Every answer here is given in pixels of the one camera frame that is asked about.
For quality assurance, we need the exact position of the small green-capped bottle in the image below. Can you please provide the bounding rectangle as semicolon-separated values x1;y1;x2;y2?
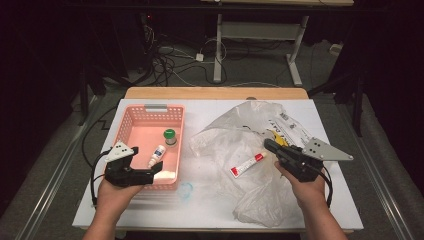
163;128;178;147

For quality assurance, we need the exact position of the white metal desk frame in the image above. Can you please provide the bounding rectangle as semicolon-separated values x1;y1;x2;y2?
213;13;309;87

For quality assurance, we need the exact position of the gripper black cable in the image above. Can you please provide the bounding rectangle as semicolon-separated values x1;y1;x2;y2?
319;166;334;208
90;149;111;206

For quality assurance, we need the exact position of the clear plastic smiley bag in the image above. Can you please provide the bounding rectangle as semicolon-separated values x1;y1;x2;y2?
189;100;321;229

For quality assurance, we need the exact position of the pale blue clear ring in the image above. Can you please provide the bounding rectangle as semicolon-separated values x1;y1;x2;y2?
178;181;195;203

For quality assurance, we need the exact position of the black floor cable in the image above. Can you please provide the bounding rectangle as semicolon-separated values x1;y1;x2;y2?
81;105;118;169

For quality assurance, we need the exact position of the small white floor box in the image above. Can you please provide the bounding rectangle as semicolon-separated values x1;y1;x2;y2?
329;43;344;57

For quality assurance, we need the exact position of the white table board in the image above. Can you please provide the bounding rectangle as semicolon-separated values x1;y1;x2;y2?
72;98;364;231

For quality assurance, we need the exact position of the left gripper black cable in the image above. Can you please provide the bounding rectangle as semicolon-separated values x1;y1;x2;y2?
90;149;111;206

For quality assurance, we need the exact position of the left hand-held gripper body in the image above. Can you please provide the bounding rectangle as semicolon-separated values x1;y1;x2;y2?
104;140;156;188

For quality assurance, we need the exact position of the small white dropper bottle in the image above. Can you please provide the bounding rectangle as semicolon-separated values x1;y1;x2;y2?
147;144;167;169

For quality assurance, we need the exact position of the aluminium floor rail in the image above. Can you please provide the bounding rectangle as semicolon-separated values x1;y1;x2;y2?
348;133;416;240
16;96;104;240

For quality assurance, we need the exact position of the tangle of floor cables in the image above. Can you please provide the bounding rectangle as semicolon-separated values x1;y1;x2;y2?
141;13;228;88

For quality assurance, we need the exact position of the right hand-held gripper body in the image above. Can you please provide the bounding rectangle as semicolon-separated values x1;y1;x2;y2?
278;137;354;184

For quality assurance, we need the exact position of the person's left hand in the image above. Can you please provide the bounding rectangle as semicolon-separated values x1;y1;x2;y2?
95;179;146;218

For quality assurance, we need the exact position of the red and white tube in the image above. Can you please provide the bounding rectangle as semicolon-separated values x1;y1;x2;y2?
229;152;268;179

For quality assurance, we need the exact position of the wooden table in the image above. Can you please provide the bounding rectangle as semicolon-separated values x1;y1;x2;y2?
124;87;309;100

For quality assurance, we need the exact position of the pink plastic basket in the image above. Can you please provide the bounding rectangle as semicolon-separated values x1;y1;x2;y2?
108;103;186;192

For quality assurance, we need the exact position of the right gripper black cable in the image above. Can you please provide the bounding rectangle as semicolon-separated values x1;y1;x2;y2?
319;166;334;208

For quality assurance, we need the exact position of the person's right hand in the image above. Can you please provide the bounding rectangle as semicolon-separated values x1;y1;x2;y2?
274;161;329;214

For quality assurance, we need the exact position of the black stand leg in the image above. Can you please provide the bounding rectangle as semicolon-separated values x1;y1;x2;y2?
308;71;364;138

